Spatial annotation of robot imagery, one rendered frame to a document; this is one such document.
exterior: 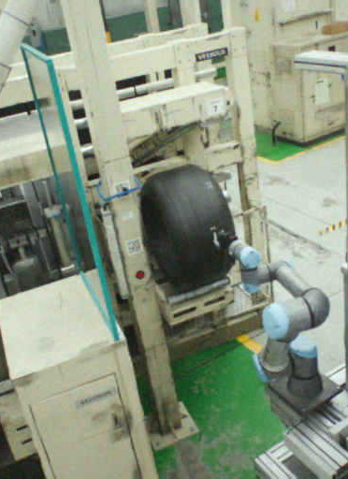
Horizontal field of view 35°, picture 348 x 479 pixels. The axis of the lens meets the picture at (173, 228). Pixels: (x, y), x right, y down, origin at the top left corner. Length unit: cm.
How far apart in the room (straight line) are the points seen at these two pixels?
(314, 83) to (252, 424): 474
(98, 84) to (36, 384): 121
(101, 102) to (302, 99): 486
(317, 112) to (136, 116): 472
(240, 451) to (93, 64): 211
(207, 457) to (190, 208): 140
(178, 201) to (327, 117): 504
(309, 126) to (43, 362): 570
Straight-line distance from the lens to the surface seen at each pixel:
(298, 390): 244
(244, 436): 331
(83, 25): 237
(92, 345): 199
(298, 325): 195
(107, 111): 243
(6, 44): 260
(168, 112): 280
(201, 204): 254
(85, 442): 220
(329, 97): 737
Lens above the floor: 243
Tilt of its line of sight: 26 degrees down
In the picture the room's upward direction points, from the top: 10 degrees counter-clockwise
